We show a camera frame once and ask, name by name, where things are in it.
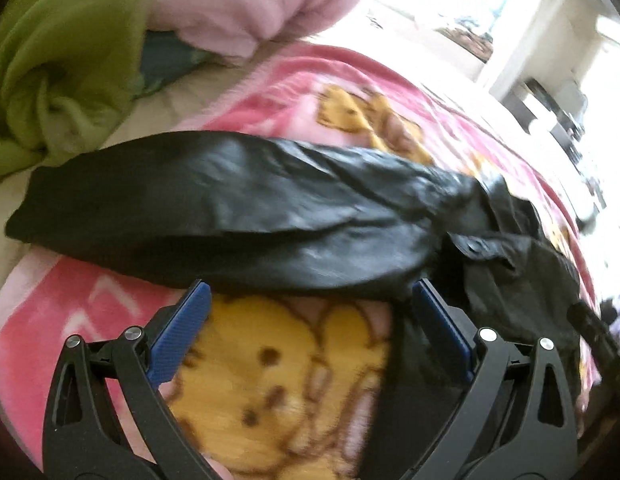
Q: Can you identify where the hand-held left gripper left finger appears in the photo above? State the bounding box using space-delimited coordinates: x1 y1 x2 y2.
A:
42 279 225 480

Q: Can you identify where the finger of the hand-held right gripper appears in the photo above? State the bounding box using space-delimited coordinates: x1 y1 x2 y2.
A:
566 301 620 367

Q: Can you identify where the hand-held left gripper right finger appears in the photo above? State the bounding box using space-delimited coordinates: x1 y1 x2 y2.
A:
411 278 578 480

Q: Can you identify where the black leather jacket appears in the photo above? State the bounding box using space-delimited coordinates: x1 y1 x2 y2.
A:
5 130 598 480

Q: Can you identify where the pink printed blanket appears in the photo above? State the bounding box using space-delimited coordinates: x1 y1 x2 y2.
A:
0 42 604 480

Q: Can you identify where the cluttered shelf unit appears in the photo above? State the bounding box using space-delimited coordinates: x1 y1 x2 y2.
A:
504 77 590 161

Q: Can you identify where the teal patterned cloth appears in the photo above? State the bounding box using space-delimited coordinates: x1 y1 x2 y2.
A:
134 30 211 99

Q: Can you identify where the green cloth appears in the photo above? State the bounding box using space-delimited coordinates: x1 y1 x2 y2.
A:
0 0 152 186

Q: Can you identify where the pink quilt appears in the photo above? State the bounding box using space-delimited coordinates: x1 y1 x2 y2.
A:
139 0 367 59

